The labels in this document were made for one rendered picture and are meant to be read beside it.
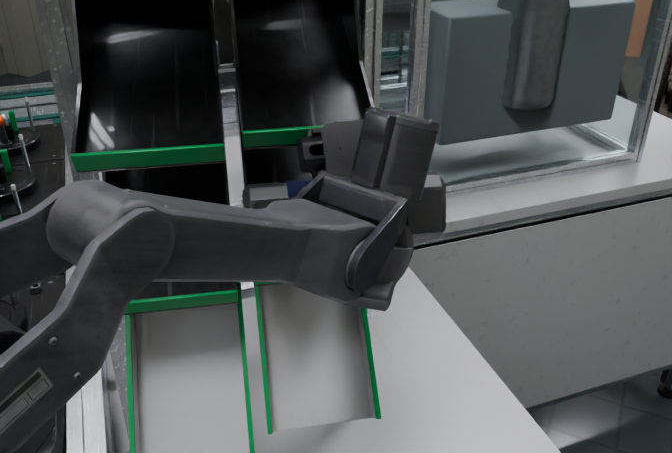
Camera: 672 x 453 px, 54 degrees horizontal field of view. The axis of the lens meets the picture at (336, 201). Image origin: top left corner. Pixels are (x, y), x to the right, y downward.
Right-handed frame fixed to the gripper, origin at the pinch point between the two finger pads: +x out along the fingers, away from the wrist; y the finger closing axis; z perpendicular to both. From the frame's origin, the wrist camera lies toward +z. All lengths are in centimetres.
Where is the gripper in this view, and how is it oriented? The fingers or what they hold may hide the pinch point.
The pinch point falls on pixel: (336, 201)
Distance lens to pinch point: 65.6
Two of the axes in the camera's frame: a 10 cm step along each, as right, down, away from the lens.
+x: -1.9, -2.1, 9.6
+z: -0.3, -9.7, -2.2
